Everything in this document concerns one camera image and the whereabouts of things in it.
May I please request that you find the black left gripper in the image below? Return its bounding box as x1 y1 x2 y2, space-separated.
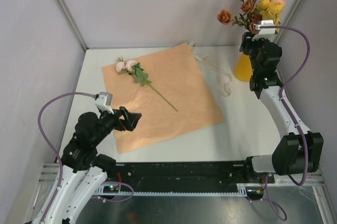
92 105 141 145

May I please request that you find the brown rose stem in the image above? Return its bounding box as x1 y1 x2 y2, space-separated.
216 0 262 34

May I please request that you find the yellow rose stem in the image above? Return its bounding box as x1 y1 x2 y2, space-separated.
257 0 286 26

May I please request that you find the green and peach wrapping paper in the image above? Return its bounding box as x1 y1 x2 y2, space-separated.
102 43 225 154

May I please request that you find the pale pink rose stem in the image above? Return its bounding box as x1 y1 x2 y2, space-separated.
115 57 178 112

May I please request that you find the cream printed ribbon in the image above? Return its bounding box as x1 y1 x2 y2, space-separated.
188 42 232 98

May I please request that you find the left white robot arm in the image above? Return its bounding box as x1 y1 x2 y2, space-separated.
33 106 142 223

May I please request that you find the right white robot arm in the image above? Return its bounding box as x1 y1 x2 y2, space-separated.
240 32 323 182

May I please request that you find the yellow cylindrical vase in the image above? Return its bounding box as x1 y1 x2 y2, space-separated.
234 53 253 82

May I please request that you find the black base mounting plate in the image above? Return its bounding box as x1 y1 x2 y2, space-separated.
107 160 266 192

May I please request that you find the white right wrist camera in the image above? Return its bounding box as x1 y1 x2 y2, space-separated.
252 20 276 41

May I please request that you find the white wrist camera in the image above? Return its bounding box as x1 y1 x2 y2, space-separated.
94 92 114 114
252 20 276 41

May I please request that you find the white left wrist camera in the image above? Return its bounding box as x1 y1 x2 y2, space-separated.
94 92 114 114

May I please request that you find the aluminium frame rail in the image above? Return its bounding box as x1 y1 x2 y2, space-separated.
265 50 306 156

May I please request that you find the right aluminium corner post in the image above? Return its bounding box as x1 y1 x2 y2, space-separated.
275 0 305 55

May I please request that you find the aluminium corner post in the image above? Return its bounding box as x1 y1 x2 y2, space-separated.
54 0 88 51
275 0 305 55

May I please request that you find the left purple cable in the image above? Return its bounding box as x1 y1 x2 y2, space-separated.
38 91 98 224

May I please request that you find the white slotted cable duct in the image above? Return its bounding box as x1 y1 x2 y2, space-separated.
93 185 264 199

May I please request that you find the left aluminium corner post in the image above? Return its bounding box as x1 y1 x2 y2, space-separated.
54 0 88 51

